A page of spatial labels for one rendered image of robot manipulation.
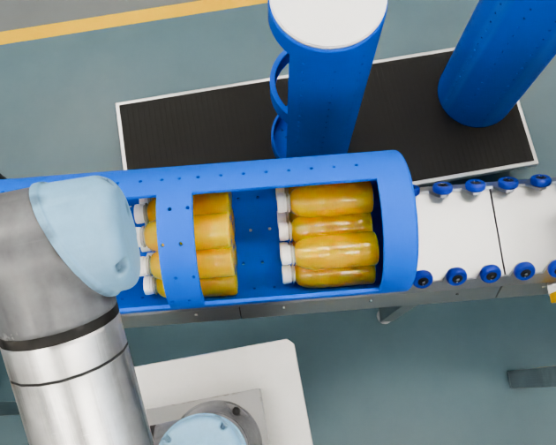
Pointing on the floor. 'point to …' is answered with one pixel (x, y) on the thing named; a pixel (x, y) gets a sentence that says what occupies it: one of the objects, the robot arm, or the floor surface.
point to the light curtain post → (543, 377)
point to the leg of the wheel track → (392, 313)
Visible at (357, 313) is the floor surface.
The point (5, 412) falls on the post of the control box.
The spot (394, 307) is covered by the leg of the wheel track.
